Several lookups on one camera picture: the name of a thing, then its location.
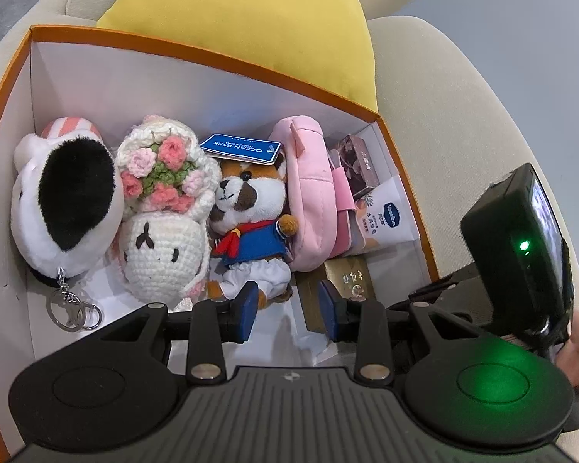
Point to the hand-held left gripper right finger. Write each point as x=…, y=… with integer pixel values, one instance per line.
x=329, y=311

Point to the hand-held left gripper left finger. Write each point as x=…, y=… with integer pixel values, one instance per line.
x=247, y=311

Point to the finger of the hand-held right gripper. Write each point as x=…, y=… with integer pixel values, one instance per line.
x=444, y=289

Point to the gold card box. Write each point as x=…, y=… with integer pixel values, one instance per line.
x=347, y=270

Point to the white hand cream tube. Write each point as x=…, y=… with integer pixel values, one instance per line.
x=391, y=212

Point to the crochet bunny plush with flowers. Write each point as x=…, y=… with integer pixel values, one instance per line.
x=159, y=251

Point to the red panda plush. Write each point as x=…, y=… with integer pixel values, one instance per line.
x=251, y=202

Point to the pink fabric pouch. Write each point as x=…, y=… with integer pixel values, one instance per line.
x=309, y=202

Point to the purple printed box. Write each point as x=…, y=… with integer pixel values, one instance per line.
x=359, y=159

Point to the black and white dog plush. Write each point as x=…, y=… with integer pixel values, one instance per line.
x=38, y=212

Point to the orange cardboard box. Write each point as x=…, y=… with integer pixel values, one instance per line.
x=125, y=87

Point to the beige sofa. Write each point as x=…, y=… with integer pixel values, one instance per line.
x=439, y=82

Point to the yellow pillow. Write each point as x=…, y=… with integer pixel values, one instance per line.
x=246, y=19

